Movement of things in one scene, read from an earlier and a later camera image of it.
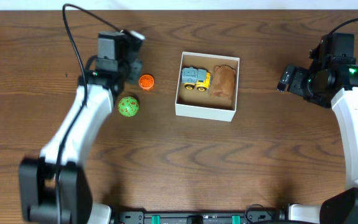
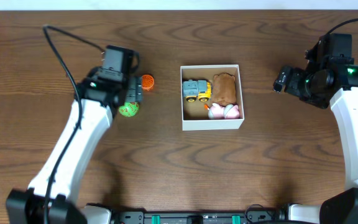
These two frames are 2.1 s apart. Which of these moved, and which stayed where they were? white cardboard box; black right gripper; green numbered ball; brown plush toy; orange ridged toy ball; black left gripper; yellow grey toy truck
Moved: white cardboard box; black left gripper; yellow grey toy truck
Stayed: orange ridged toy ball; green numbered ball; brown plush toy; black right gripper
